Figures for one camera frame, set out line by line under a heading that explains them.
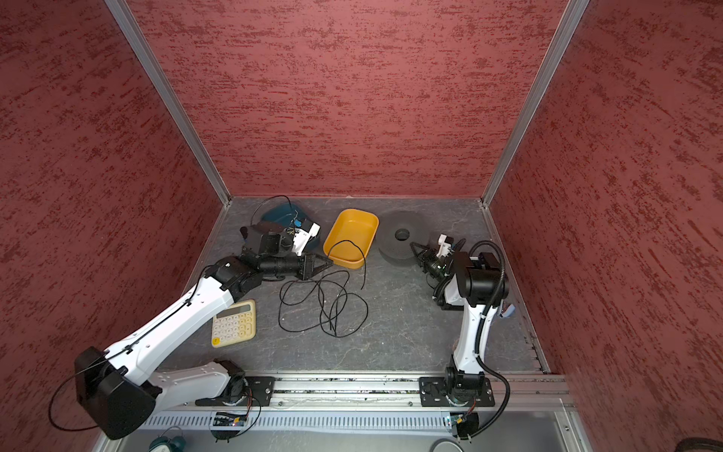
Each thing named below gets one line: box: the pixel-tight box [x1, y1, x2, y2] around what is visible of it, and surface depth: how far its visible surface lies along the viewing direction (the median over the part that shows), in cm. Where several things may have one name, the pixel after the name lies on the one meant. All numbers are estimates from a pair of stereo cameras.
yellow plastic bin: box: [322, 208, 380, 271], surface depth 111 cm
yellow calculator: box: [210, 299, 257, 348], surface depth 85 cm
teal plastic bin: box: [261, 202, 313, 229], surface depth 115 cm
